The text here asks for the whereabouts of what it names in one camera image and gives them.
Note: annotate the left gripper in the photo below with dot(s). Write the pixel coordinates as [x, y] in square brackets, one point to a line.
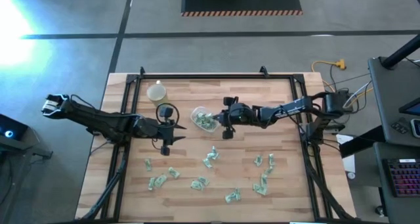
[159, 132]

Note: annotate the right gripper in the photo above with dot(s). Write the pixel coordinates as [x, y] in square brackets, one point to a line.
[241, 115]

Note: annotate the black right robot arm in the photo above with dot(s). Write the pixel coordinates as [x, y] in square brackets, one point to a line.
[295, 105]

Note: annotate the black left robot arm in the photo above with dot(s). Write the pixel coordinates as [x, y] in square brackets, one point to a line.
[98, 120]

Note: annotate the clear plastic bin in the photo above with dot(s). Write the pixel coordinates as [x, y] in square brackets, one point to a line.
[194, 110]

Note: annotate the beige mug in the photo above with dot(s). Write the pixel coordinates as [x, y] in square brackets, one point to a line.
[157, 92]

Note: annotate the black hazard-striped floor mat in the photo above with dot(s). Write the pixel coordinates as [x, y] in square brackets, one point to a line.
[241, 0]

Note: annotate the black box with blue light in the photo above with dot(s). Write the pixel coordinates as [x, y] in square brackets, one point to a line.
[13, 128]

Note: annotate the grey desk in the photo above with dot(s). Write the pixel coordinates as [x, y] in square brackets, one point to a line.
[387, 102]

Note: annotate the small black controller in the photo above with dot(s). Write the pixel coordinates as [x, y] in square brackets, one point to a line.
[399, 127]

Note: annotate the black pole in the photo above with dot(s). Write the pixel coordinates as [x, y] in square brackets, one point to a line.
[400, 53]

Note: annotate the tablet screen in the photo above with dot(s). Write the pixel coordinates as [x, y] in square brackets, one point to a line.
[413, 108]

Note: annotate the backlit black keyboard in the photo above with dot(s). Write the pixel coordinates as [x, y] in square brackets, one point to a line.
[405, 178]

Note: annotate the smartphone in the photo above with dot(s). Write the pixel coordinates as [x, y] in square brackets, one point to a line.
[416, 128]

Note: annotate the dark keyboard desk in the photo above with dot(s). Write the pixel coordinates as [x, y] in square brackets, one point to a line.
[393, 211]

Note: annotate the black aluminium table frame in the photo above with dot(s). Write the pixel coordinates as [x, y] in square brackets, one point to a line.
[213, 76]

